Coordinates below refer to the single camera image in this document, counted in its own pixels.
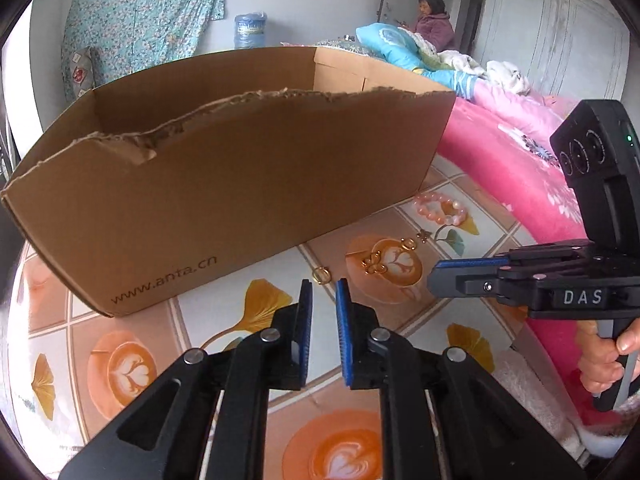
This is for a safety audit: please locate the leaf and coffee patterned tablecloth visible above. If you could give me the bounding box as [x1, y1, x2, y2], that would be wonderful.
[7, 152, 541, 480]

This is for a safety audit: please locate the grey lace bedspread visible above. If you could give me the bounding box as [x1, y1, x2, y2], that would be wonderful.
[280, 35, 371, 53]

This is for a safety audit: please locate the grey red patterned pillow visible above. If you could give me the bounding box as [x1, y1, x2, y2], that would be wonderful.
[67, 46, 101, 101]

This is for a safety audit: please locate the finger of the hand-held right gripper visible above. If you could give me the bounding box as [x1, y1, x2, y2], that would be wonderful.
[427, 262, 542, 307]
[437, 241, 596, 275]

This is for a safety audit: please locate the blue floral quilt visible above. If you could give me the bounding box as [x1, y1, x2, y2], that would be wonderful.
[356, 22, 481, 100]

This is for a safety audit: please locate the white wardrobe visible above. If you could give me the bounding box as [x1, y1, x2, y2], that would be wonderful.
[475, 0, 633, 111]

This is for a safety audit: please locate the gold bow earring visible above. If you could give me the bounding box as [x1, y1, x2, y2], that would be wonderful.
[361, 251, 390, 276]

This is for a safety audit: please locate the grey door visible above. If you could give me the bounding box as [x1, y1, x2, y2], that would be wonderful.
[452, 0, 488, 53]

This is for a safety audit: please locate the brown cardboard box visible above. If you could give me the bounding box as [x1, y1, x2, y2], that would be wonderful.
[0, 46, 457, 318]

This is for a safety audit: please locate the blue water bottle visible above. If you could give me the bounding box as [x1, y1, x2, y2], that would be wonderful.
[234, 11, 269, 51]

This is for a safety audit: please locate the teal floral hanging cloth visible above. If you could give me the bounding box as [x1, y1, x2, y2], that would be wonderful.
[61, 0, 227, 93]

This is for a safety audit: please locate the pink bead bracelet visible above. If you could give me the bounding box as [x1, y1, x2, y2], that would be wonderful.
[412, 191, 469, 226]

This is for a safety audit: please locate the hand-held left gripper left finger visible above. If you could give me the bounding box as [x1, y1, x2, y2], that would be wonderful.
[59, 280, 314, 480]

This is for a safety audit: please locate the white crumpled cloth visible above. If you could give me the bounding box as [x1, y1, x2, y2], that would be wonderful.
[440, 50, 533, 96]

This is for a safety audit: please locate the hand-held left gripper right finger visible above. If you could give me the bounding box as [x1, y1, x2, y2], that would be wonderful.
[336, 279, 586, 480]

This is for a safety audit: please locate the person's right hand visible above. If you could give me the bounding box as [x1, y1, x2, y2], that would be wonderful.
[575, 319, 640, 397]

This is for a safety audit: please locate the pink floral blanket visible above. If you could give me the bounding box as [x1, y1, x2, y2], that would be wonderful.
[435, 80, 640, 426]

